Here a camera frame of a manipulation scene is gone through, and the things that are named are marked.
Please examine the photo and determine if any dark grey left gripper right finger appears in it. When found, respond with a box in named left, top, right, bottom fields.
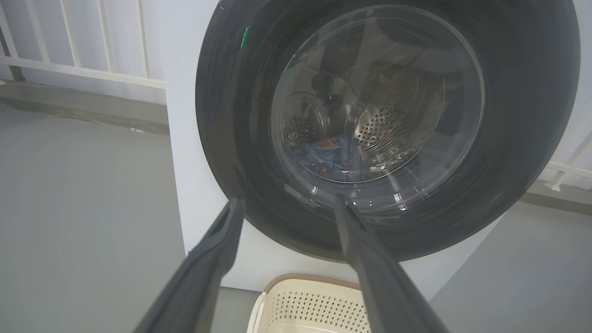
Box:
left=334, top=194, right=449, bottom=333

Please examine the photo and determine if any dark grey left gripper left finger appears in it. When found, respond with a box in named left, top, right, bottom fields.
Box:
left=133, top=198, right=246, bottom=333

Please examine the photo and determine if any blue cream cartoon print top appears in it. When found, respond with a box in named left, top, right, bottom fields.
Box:
left=301, top=134, right=370, bottom=182

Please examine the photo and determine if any black round glass machine door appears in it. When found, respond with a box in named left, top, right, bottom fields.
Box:
left=195, top=0, right=581, bottom=263

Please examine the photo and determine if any cream perforated laundry basket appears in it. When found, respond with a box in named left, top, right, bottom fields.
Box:
left=247, top=274, right=370, bottom=333

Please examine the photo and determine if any white washing machine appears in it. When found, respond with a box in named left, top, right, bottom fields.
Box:
left=157, top=0, right=592, bottom=301

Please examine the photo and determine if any perforated steel drum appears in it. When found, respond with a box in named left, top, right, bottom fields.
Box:
left=280, top=28, right=447, bottom=185

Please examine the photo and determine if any white metal railing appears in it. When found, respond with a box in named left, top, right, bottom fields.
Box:
left=539, top=97, right=592, bottom=192
left=0, top=0, right=166, bottom=91

